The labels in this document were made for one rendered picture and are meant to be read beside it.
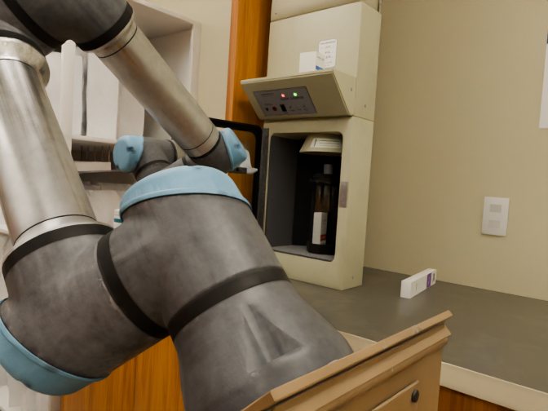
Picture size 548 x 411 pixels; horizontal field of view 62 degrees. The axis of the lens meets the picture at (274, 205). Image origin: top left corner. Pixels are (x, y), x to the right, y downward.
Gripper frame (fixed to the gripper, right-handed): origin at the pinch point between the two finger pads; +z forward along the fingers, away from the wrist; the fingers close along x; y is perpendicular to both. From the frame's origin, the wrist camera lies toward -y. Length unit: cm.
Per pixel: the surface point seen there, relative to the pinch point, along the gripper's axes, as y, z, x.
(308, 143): 9.4, 24.1, -1.9
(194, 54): 56, 61, 99
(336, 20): 42.7, 22.1, -9.9
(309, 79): 24.8, 11.3, -10.2
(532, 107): 24, 65, -51
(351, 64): 30.5, 22.0, -15.9
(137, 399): -71, -6, 34
